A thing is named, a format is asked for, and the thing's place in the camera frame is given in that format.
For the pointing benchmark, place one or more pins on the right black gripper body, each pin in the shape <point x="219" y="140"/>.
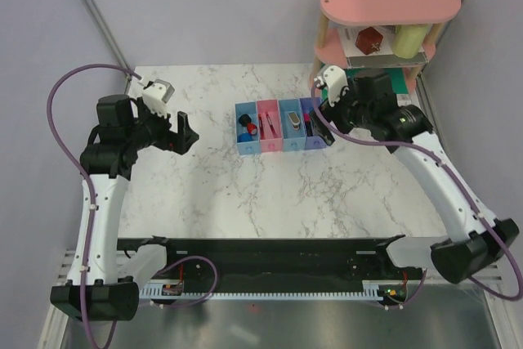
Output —
<point x="346" y="113"/>

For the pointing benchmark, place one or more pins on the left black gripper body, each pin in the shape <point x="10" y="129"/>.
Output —
<point x="154" y="130"/>

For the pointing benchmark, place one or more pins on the blue cap black highlighter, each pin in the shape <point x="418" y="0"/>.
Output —
<point x="316" y="128"/>

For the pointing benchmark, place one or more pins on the pink cap black highlighter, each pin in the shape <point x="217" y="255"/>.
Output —
<point x="307" y="123"/>

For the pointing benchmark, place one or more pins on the grey white eraser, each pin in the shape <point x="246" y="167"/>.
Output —
<point x="294" y="119"/>

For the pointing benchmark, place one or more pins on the purple drawer bin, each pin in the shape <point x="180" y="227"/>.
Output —
<point x="311" y="142"/>

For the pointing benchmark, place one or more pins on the red gel pen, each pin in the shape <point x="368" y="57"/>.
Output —
<point x="269" y="121"/>

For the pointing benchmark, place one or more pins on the pink drawer bin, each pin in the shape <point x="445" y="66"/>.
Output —
<point x="270" y="144"/>

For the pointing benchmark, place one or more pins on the blue grey eraser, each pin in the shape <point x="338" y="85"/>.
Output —
<point x="245" y="137"/>

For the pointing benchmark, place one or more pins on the red black pen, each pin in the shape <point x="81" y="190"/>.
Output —
<point x="261" y="127"/>

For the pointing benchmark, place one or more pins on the red black stamp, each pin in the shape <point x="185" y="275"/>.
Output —
<point x="246" y="121"/>

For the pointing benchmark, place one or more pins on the light blue drawer bin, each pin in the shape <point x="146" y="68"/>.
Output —
<point x="252" y="147"/>

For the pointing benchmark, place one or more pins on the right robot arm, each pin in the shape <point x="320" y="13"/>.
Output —
<point x="475" y="236"/>

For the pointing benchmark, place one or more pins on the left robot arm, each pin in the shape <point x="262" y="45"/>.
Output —
<point x="97" y="288"/>

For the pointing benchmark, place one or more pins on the green grey book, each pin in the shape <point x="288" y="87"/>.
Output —
<point x="397" y="78"/>

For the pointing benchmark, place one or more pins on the white book on shelf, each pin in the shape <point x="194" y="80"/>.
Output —
<point x="384" y="57"/>

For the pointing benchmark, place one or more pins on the dark red cube box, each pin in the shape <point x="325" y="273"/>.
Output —
<point x="369" y="41"/>

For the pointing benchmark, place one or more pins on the pale yellow cylinder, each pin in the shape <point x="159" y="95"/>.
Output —
<point x="408" y="40"/>

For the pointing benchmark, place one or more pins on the pink wooden shelf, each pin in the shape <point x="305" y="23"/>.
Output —
<point x="369" y="13"/>

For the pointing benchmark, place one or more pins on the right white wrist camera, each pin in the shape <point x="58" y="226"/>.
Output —
<point x="333" y="79"/>

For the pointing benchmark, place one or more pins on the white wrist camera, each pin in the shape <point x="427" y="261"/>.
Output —
<point x="156" y="94"/>
<point x="333" y="79"/>

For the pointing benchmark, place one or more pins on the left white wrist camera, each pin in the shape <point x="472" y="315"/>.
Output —
<point x="156" y="94"/>

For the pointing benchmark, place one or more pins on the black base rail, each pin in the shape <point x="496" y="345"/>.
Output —
<point x="282" y="265"/>

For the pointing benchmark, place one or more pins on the white cable duct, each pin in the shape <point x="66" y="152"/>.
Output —
<point x="160" y="291"/>

